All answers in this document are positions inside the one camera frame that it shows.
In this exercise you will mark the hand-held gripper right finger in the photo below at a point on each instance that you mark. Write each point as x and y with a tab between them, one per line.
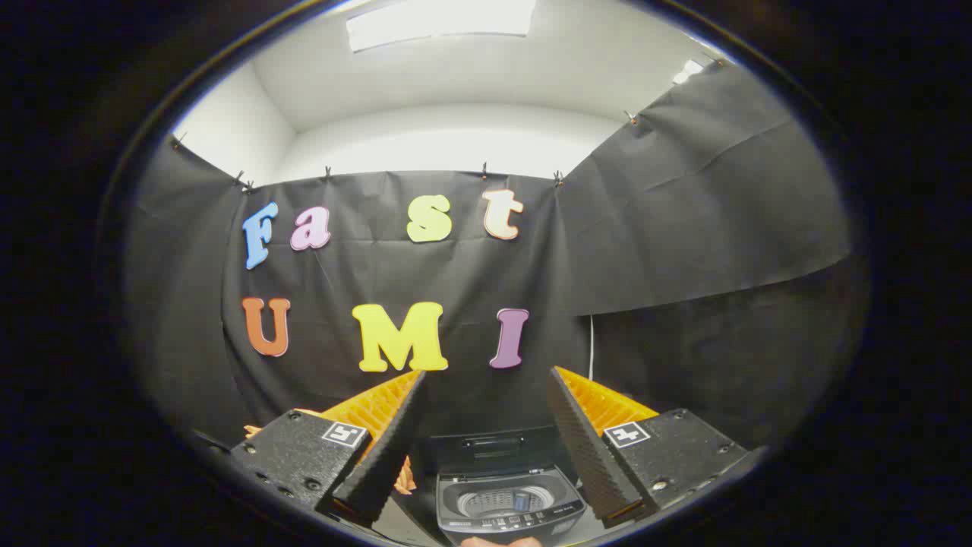
588	456

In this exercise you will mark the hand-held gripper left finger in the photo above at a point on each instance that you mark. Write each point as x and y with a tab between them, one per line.
387	456

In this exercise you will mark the orange polo shirt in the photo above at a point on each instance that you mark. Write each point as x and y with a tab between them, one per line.
405	479

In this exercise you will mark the grey washing machine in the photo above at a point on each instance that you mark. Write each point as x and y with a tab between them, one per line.
501	524

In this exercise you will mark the black backdrop cloth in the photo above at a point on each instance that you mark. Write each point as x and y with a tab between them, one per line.
456	273

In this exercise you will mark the small ceiling light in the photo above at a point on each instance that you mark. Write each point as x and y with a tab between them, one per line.
687	71

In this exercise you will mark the rectangular ceiling light panel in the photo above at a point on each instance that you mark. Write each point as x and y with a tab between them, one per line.
440	19

